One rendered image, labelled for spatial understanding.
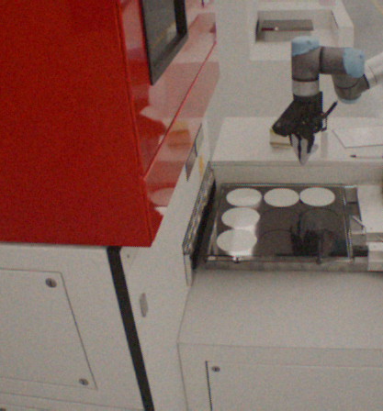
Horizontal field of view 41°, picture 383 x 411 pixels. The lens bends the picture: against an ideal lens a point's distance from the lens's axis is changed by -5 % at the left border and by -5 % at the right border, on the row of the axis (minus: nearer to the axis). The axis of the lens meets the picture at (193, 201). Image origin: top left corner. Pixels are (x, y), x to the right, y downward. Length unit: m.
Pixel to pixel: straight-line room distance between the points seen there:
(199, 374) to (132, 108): 0.76
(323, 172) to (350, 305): 0.49
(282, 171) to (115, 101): 0.98
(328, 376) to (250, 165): 0.69
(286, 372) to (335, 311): 0.18
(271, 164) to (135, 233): 0.88
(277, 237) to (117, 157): 0.72
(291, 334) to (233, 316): 0.15
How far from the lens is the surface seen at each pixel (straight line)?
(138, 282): 0.91
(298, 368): 1.24
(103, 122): 0.72
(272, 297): 1.31
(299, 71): 1.42
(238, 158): 1.63
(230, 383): 1.30
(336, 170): 1.62
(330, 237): 1.38
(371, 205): 1.56
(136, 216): 0.78
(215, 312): 1.28
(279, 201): 1.52
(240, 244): 1.35
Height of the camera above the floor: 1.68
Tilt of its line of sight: 30 degrees down
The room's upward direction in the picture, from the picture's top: 6 degrees counter-clockwise
